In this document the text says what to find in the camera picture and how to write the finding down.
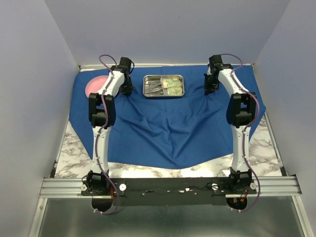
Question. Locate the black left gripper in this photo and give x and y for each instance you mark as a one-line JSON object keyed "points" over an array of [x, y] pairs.
{"points": [[127, 92]]}

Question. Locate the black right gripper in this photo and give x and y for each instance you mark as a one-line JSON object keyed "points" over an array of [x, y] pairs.
{"points": [[208, 89]]}

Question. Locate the pink plastic plate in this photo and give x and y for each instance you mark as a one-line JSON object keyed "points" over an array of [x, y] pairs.
{"points": [[97, 84]]}

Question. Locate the blue surgical drape cloth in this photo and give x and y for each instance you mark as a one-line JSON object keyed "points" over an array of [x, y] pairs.
{"points": [[171, 133]]}

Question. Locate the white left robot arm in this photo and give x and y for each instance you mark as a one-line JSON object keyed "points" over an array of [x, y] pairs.
{"points": [[102, 115]]}

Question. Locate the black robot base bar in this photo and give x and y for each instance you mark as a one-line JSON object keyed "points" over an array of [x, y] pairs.
{"points": [[167, 191]]}

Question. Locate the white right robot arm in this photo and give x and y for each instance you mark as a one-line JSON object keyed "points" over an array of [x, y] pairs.
{"points": [[240, 115]]}

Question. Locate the steel surgical instruments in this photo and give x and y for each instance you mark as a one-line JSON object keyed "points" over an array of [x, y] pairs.
{"points": [[153, 88]]}

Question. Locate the steel instrument tray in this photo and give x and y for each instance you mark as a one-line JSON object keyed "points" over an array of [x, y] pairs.
{"points": [[157, 77]]}

